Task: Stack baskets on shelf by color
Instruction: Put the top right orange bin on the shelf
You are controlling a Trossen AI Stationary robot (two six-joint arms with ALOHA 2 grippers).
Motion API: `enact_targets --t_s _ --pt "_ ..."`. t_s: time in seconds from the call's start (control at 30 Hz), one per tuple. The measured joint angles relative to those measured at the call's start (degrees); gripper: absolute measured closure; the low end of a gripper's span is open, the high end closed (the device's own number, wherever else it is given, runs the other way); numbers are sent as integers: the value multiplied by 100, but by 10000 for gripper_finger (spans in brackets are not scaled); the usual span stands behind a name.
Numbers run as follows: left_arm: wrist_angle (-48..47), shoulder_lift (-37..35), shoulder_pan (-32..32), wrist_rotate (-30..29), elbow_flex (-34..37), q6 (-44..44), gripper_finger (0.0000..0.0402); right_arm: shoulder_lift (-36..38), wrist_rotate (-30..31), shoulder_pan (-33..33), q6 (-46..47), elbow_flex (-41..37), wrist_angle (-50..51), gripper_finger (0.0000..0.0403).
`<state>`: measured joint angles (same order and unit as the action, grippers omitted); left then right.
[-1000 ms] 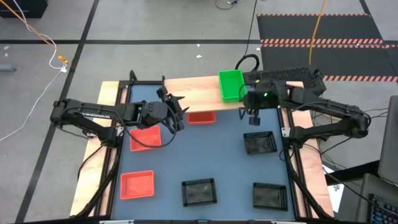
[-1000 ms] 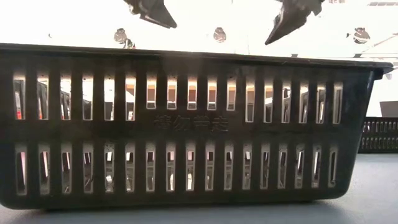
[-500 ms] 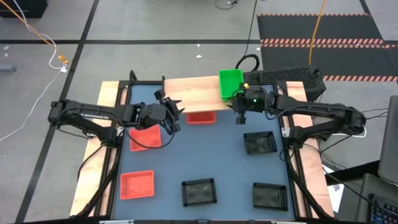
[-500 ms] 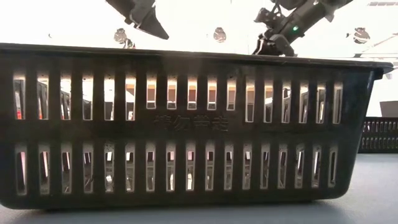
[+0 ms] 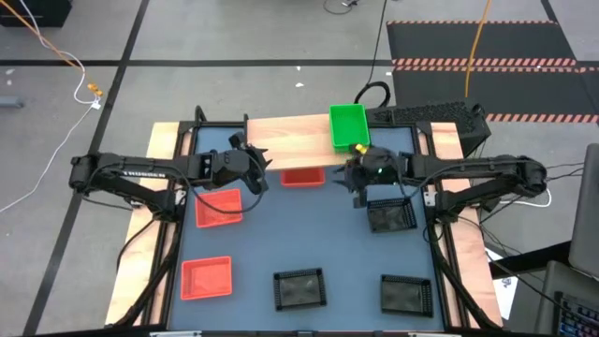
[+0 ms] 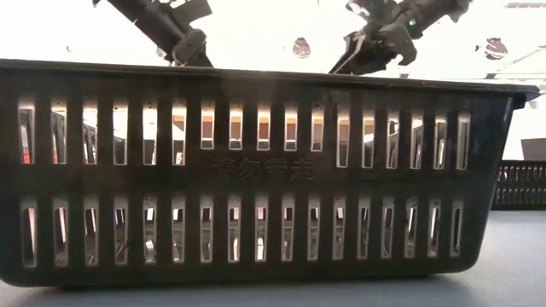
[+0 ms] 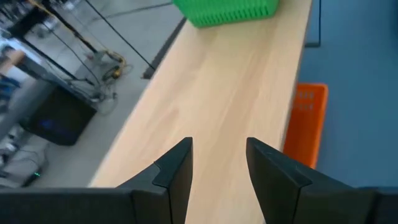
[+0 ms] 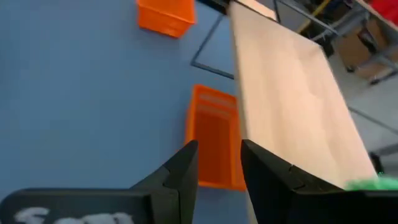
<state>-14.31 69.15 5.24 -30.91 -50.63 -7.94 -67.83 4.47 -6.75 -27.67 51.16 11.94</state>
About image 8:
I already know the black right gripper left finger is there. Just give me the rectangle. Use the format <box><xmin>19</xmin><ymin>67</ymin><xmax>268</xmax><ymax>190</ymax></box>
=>
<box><xmin>0</xmin><ymin>139</ymin><xmax>200</xmax><ymax>224</ymax></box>

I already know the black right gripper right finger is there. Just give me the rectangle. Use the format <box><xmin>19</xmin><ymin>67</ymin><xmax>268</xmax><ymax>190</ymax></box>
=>
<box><xmin>241</xmin><ymin>139</ymin><xmax>398</xmax><ymax>224</ymax></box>

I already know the red plastic basket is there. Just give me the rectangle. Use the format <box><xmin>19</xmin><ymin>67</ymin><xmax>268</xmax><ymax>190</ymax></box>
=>
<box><xmin>185</xmin><ymin>83</ymin><xmax>247</xmax><ymax>191</ymax></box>
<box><xmin>136</xmin><ymin>0</ymin><xmax>197</xmax><ymax>39</ymax></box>

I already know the blue table mat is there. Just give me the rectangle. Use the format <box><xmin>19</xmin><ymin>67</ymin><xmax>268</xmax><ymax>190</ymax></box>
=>
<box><xmin>0</xmin><ymin>0</ymin><xmax>249</xmax><ymax>224</ymax></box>

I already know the cardboard box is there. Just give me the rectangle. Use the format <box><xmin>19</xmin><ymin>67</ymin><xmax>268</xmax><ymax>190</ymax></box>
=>
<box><xmin>337</xmin><ymin>18</ymin><xmax>398</xmax><ymax>82</ymax></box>

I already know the grey metal rack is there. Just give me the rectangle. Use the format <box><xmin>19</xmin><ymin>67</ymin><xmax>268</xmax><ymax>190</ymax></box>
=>
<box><xmin>273</xmin><ymin>0</ymin><xmax>398</xmax><ymax>85</ymax></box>

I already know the red object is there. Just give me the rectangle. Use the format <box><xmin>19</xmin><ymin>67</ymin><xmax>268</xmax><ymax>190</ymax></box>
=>
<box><xmin>369</xmin><ymin>0</ymin><xmax>398</xmax><ymax>26</ymax></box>

